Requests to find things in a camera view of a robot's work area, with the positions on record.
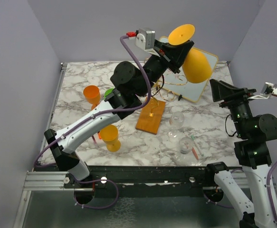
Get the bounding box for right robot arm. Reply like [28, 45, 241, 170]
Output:
[204, 79, 277, 228]

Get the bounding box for yellow framed whiteboard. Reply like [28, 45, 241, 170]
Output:
[163, 47, 219, 103]

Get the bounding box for white green marker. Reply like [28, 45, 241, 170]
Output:
[191, 135, 204, 157]

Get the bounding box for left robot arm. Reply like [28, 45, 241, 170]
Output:
[44, 36, 194, 188]

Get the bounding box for yellow plastic wine glass front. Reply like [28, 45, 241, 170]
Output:
[100, 124, 121, 152]

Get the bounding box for clear wine glass front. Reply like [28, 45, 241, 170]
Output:
[175, 137, 193, 165]

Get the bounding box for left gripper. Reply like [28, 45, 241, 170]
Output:
[136, 38, 193, 96]

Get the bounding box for clear wine glass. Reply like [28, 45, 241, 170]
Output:
[168, 112, 185, 138]
[175, 137, 193, 165]

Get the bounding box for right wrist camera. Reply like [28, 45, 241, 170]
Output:
[249, 82, 277, 100]

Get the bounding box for black front rail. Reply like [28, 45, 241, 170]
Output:
[31, 163, 248, 198]

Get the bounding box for yellow plastic wine glass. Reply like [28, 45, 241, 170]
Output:
[168, 24, 212, 84]
[100, 124, 121, 152]

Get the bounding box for gold wire wine glass rack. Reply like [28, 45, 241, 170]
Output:
[135, 70, 186, 135]

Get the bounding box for green plastic wine glass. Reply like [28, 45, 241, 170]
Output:
[104, 88, 114, 99]

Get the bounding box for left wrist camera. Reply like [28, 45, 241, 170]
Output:
[126, 28, 155, 55]

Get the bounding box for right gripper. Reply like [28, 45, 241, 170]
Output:
[210, 78, 256, 137]

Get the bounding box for orange plastic wine glass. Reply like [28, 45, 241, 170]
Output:
[83, 85, 101, 110]

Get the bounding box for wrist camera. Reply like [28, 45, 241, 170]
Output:
[249, 82, 277, 100]
[126, 28, 155, 55]

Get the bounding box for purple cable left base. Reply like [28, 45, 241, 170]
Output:
[75, 178, 120, 210]

